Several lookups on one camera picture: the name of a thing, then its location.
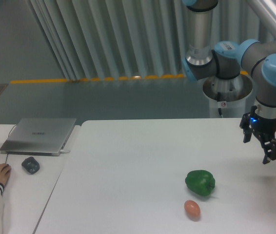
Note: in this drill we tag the silver closed laptop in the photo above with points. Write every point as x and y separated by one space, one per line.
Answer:
39 136

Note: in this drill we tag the black small controller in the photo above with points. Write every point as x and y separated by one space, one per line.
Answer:
31 165

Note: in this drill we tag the green bell pepper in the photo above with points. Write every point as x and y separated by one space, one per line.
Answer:
201 182

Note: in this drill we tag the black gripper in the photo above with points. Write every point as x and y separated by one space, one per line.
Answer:
261 121

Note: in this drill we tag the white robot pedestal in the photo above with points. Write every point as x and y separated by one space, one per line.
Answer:
227 98

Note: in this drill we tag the white side table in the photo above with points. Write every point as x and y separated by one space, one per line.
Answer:
26 196

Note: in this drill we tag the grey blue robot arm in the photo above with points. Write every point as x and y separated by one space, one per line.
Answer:
223 63

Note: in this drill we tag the brown egg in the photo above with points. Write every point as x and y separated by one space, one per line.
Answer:
192 209

